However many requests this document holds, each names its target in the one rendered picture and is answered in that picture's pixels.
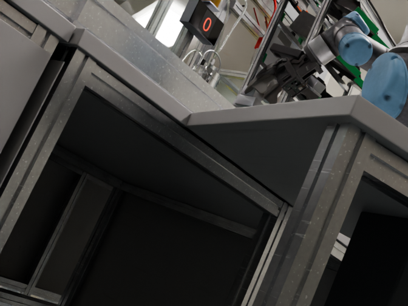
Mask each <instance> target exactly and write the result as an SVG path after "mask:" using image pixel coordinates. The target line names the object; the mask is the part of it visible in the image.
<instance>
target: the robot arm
mask: <svg viewBox="0 0 408 306"><path fill-rule="evenodd" d="M369 33H370V30H369V28H368V27H367V25H366V23H365V22H364V20H363V19H362V18H361V16H360V15H359V13H358V12H356V11H353V12H351V13H349V14H348V15H346V16H343V17H342V18H341V19H340V20H339V21H338V22H336V23H335V24H333V25H332V26H331V27H329V28H328V29H327V30H326V31H324V32H323V33H322V34H321V35H318V36H317V37H316V38H314V39H313V40H311V41H310V42H309V43H308V45H306V46H305V47H303V49H304V51H305V52H306V53H304V52H303V51H302V50H298V49H294V48H292V47H287V46H283V45H280V44H276V43H273V44H272V45H271V47H270V51H271V52H272V53H273V55H274V56H275V57H276V58H279V59H281V60H279V61H275V62H274V63H271V64H269V65H267V66H265V67H264V68H263V69H262V70H261V71H260V72H259V73H258V74H257V75H256V77H255V78H254V79H253V80H252V81H251V82H250V84H249V85H248V87H247V88H246V89H245V91H244V92H245V94H247V93H248V92H250V91H252V90H253V89H254V88H255V89H256V90H257V91H258V92H259V93H260V94H264V96H263V98H262V100H264V99H266V100H267V101H268V102H269V103H270V104H276V103H277V101H278V94H279V93H280V92H281V91H282V89H283V90H284V91H286V93H287V94H289V96H291V97H292V98H294V97H295V96H297V95H299V94H300V93H301V92H303V91H304V90H305V89H307V88H308V86H307V84H308V81H307V78H309V77H310V76H312V75H313V74H314V73H316V72H318V74H321V73H322V72H324V71H323V70H322V68H321V67H322V65H326V64H327V63H329V62H330V61H331V60H333V59H334V58H336V57H337V56H339V55H340V56H341V58H342V59H343V60H344V61H345V62H346V63H348V64H349V65H352V66H358V67H360V68H362V69H364V70H365V71H367V74H366V76H365V78H364V82H363V85H362V97H363V98H365V99H366V100H368V101H369V102H371V103H372V104H374V105H375V106H376V107H378V108H380V109H381V110H382V111H384V112H385V113H387V114H389V115H390V116H391V117H393V118H394V119H396V120H397V121H399V122H400V123H402V124H403V125H405V126H406V127H408V23H407V25H406V29H405V31H404V33H403V36H402V38H401V41H400V42H399V43H398V44H397V45H396V46H395V47H393V48H391V49H388V48H387V47H385V46H383V45H382V44H380V43H378V42H376V41H375V40H373V39H371V38H370V37H368V36H367V35H368V34H369ZM273 75H274V76H276V78H277V80H274V76H273ZM305 80H306V81H307V83H306V81H305ZM268 84H270V85H269V86H268Z"/></svg>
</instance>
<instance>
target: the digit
mask: <svg viewBox="0 0 408 306"><path fill-rule="evenodd" d="M216 19H217V18H216V17H215V16H214V15H213V14H212V13H211V12H210V11H209V10H208V9H207V10H206V12H205V14H204V17H203V19H202V21H201V23H200V25H199V27H198V28H199V29H200V30H201V31H202V32H203V33H204V34H205V35H206V36H207V37H209V34H210V32H211V30H212V28H213V26H214V23H215V21H216Z"/></svg>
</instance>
